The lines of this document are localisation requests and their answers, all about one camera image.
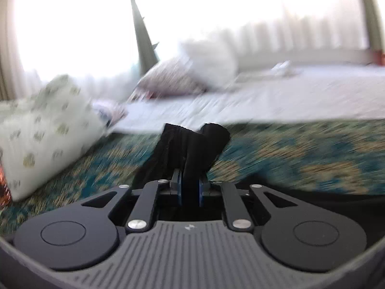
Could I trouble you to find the black pants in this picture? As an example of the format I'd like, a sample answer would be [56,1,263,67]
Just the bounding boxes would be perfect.
[132,123,231,211]

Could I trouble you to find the teal paisley bedspread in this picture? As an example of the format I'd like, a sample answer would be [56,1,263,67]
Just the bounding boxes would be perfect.
[1,119,384,236]

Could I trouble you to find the white floral duvet bundle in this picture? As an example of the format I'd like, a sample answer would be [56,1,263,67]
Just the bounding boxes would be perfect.
[1,75,106,202]

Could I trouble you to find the purple floral pillow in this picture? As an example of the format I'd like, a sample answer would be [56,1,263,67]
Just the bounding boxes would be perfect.
[133,59,207,99]

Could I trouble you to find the grey-green left curtain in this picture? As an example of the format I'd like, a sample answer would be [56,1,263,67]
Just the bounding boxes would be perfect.
[130,0,159,76]

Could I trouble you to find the grey-green curtain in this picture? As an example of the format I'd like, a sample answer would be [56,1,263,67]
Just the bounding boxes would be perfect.
[130,0,159,76]
[362,0,384,55]

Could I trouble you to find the small white cloth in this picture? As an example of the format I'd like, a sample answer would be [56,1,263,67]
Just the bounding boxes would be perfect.
[271,61,302,77]

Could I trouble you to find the white pillow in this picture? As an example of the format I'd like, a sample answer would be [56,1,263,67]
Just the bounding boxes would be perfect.
[181,39,238,91]

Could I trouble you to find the white bed sheet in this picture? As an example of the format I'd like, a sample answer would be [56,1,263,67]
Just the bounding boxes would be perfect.
[112,65,384,134]

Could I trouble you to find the grey-green right curtain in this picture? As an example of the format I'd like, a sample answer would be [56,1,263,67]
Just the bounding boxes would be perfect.
[362,0,384,55]

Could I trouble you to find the wooden bed frame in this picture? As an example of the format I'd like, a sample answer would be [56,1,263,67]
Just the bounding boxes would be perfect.
[366,49,385,66]

